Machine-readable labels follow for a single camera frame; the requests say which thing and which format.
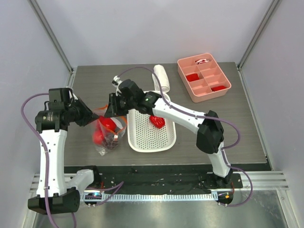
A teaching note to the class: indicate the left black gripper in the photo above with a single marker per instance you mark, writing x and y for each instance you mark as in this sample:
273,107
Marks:
89,116

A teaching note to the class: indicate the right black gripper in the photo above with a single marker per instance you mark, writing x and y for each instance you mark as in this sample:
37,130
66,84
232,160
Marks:
116,104

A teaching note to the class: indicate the clear zip top bag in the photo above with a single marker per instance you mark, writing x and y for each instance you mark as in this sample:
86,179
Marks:
121,123

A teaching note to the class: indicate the red fake apple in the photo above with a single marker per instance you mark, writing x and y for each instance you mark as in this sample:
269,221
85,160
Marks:
108,123
98,137

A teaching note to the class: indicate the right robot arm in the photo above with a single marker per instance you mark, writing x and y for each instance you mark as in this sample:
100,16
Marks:
206,126

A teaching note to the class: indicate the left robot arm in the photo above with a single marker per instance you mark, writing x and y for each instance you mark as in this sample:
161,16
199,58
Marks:
54,195

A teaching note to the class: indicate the dark fake grape bunch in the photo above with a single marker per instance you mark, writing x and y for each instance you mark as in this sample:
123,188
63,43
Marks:
110,141

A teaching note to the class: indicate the white perforated plastic basket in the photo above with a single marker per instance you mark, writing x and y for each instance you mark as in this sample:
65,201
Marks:
144,137

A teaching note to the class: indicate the rolled white towel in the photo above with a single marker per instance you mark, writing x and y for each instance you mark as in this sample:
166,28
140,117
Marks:
161,74

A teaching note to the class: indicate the red block in tray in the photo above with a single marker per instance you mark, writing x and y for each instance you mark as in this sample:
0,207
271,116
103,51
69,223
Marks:
192,77

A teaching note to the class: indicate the pink compartment organizer tray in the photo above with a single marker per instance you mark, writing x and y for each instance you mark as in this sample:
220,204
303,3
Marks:
210,75

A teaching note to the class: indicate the red white item in tray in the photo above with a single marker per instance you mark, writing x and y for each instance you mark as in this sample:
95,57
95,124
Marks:
201,61

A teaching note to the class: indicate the red block tray front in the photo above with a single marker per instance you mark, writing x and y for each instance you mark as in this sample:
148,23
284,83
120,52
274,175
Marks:
218,88

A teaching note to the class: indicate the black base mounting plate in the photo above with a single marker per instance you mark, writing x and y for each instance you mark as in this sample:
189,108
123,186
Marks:
164,179

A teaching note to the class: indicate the white slotted cable duct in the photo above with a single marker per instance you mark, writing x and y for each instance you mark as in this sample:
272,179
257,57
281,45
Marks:
163,198

